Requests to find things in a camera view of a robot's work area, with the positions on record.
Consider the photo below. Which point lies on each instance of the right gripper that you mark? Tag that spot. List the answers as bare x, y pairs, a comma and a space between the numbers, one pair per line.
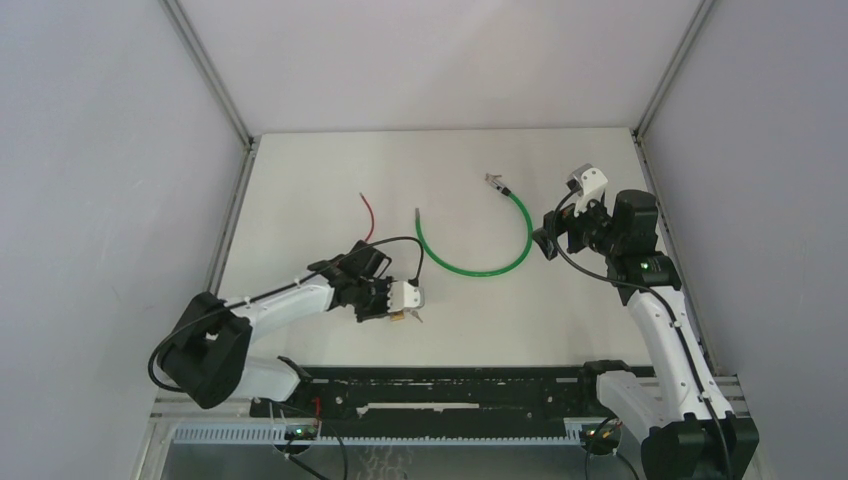
566, 222

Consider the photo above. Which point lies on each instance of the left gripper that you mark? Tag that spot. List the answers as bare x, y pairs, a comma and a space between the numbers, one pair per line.
383, 285

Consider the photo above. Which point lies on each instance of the red cable lock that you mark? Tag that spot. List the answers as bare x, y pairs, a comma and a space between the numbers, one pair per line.
371, 217

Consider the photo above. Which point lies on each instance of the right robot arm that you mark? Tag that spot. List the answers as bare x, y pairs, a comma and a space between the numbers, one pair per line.
691, 431

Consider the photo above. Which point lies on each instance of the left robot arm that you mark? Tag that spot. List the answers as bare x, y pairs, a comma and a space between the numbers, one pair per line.
209, 356

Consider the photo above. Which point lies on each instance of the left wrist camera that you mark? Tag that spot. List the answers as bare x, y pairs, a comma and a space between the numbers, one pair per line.
403, 296

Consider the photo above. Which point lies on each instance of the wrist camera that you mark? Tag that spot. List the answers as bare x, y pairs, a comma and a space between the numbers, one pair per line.
403, 296
590, 184

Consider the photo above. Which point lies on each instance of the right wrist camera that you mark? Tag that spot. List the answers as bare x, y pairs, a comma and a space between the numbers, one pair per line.
590, 184

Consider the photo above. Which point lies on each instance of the green cable lock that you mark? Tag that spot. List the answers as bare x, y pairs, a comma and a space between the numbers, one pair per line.
521, 257

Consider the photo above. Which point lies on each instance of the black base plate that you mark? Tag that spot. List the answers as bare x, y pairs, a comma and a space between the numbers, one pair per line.
448, 402

